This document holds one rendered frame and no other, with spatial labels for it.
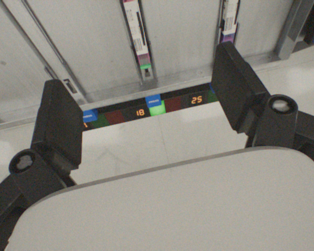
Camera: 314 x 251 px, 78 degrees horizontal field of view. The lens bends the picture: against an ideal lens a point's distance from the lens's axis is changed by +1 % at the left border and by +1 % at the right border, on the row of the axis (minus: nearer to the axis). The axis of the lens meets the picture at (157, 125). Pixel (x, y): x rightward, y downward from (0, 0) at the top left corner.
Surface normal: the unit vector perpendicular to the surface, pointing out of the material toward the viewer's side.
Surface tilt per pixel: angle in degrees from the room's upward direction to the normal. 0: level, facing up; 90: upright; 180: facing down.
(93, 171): 0
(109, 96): 42
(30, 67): 48
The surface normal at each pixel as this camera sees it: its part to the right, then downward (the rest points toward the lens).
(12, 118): -0.14, -0.57
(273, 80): 0.00, 0.11
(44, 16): 0.17, 0.79
